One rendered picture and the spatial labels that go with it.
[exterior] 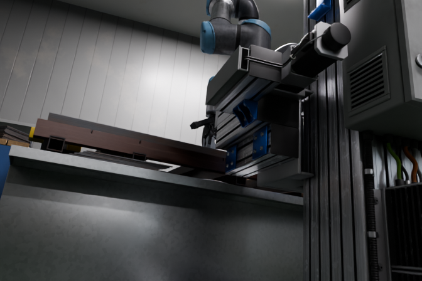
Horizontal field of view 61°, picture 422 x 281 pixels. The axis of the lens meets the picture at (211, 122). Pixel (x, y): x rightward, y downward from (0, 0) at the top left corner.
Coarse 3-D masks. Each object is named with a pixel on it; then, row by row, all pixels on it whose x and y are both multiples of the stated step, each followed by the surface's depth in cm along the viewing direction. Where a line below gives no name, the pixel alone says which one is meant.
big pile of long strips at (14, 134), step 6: (0, 126) 143; (6, 126) 142; (0, 132) 141; (6, 132) 141; (12, 132) 144; (18, 132) 147; (6, 138) 141; (12, 138) 144; (18, 138) 147; (24, 138) 150; (30, 144) 153
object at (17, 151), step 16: (16, 160) 115; (32, 160) 115; (48, 160) 101; (64, 160) 103; (80, 160) 105; (96, 160) 107; (96, 176) 125; (112, 176) 127; (128, 176) 128; (144, 176) 112; (160, 176) 115; (176, 176) 117; (192, 192) 140; (208, 192) 143; (224, 192) 142; (240, 192) 127; (256, 192) 130; (272, 192) 133; (288, 208) 158
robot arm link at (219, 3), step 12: (216, 0) 159; (228, 0) 159; (216, 12) 147; (228, 12) 150; (204, 24) 130; (216, 24) 130; (228, 24) 130; (204, 36) 128; (216, 36) 128; (228, 36) 128; (204, 48) 131; (216, 48) 130; (228, 48) 130
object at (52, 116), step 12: (60, 120) 129; (72, 120) 131; (84, 120) 133; (108, 132) 135; (120, 132) 138; (132, 132) 140; (168, 144) 145; (180, 144) 148; (192, 144) 150; (180, 168) 192; (192, 168) 174; (252, 180) 208; (276, 192) 213; (288, 192) 228
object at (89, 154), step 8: (80, 152) 113; (88, 152) 114; (96, 152) 114; (104, 160) 115; (112, 160) 116; (120, 160) 118; (128, 160) 119; (136, 160) 120; (144, 168) 121; (152, 168) 122; (160, 168) 123; (168, 168) 125
